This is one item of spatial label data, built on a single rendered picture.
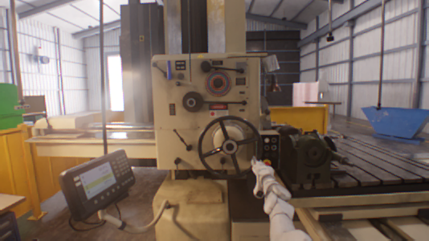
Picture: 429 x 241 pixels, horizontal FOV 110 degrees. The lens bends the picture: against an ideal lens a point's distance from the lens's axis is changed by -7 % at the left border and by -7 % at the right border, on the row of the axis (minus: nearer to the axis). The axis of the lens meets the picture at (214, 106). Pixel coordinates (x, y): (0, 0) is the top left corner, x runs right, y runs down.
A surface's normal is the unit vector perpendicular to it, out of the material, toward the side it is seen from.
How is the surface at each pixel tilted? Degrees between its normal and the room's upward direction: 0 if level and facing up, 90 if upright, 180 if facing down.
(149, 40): 90
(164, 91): 90
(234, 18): 90
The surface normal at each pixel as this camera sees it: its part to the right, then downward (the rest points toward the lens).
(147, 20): -0.04, 0.10
